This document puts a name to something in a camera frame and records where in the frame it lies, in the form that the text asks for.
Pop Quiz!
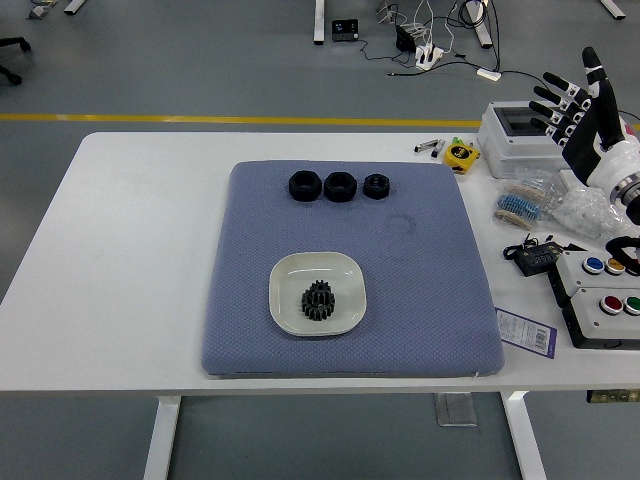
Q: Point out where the yellow tape measure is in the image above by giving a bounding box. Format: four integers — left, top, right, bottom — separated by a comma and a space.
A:
442, 142, 481, 175

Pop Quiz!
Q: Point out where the black under-table control panel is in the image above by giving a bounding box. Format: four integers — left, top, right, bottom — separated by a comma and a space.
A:
586, 388, 640, 404

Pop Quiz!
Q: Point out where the small black hex nut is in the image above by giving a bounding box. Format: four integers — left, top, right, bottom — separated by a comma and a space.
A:
362, 172, 391, 200

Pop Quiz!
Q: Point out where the grey enclosure with clear lid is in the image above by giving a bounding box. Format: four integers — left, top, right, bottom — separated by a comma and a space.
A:
476, 100, 604, 180

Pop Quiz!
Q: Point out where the blue-grey quilted mat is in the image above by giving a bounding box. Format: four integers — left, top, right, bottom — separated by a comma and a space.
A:
200, 159, 506, 379

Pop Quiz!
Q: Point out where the black power adapter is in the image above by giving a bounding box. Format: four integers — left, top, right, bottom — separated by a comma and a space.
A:
394, 24, 419, 53

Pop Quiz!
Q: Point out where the purple-edged label card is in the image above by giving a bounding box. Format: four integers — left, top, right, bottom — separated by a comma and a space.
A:
494, 307, 558, 360

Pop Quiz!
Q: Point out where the white table leg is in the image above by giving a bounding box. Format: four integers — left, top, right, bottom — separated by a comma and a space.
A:
143, 394, 181, 480
502, 390, 549, 480

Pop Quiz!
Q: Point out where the white flat box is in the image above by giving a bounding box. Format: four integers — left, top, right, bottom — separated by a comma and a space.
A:
557, 168, 592, 191

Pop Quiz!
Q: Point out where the bag of blue resistors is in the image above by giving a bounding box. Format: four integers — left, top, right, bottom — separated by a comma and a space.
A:
492, 169, 561, 231

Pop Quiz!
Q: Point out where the bag of white parts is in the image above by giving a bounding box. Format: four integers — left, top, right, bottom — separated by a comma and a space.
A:
549, 183, 636, 246

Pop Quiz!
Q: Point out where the long black floor cable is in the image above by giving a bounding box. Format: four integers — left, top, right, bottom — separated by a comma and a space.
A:
499, 69, 564, 104

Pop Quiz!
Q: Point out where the clear plastic floor piece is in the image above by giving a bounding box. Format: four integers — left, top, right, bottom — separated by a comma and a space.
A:
433, 393, 479, 428

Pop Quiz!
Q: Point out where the white power strip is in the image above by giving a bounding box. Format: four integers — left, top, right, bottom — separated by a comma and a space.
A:
414, 43, 445, 71

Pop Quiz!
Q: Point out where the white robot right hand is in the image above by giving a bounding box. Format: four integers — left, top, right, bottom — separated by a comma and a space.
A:
528, 46, 640, 195

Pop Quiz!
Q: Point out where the red-green button control box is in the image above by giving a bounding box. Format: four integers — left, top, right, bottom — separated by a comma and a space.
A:
560, 286, 640, 350

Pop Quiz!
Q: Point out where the black office chair base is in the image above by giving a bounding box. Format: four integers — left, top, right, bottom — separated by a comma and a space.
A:
0, 37, 32, 86

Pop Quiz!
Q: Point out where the large black gear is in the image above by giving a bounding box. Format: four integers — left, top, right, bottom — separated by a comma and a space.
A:
301, 289, 337, 324

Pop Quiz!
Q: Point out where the large black hex nut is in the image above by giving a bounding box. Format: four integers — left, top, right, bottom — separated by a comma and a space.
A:
288, 169, 322, 202
323, 171, 357, 203

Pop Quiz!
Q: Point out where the black digital meter module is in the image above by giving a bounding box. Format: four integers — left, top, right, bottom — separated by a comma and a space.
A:
502, 234, 589, 277

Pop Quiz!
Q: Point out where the white square plate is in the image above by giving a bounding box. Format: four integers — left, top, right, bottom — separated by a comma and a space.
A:
268, 250, 368, 337

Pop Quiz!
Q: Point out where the black device with screen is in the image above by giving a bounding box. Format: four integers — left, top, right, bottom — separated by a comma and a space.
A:
331, 18, 360, 43

